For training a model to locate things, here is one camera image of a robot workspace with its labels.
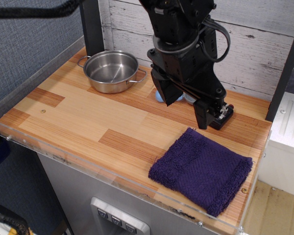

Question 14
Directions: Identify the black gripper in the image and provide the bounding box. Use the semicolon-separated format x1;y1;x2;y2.
147;26;227;130

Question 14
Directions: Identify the purple cloth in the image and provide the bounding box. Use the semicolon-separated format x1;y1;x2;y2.
148;128;253;217

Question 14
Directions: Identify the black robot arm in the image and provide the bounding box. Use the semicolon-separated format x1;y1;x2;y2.
141;0;233;130

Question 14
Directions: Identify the blue grey measuring scoop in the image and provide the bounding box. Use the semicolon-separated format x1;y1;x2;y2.
155;91;195;105

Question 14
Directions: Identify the small black bottle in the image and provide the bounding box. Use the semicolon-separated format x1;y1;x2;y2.
209;104;234;130

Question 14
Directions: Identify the stainless steel pot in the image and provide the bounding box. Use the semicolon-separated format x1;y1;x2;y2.
77;50;147;94

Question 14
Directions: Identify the white ribbed box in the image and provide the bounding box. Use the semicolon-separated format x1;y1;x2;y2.
258;92;294;195

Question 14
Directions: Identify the grey metal cabinet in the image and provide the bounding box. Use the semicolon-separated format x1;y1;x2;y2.
39;154;244;235

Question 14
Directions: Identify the silver dispenser button panel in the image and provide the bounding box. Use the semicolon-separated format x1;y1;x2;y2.
90;197;151;235

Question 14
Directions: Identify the yellow black object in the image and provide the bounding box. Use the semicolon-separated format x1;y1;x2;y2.
8;228;32;235

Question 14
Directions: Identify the dark grey right post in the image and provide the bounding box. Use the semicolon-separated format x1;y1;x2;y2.
265;40;294;122

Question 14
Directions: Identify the dark grey post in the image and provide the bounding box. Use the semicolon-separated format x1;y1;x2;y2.
79;0;104;56
265;40;294;122

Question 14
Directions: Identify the dark grey left post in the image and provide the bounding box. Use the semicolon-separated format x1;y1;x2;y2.
79;0;104;56

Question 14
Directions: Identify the black sleeved cable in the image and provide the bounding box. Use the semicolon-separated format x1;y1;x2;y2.
0;0;85;19

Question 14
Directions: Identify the clear acrylic guard rail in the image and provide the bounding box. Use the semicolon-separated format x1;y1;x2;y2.
0;43;271;235

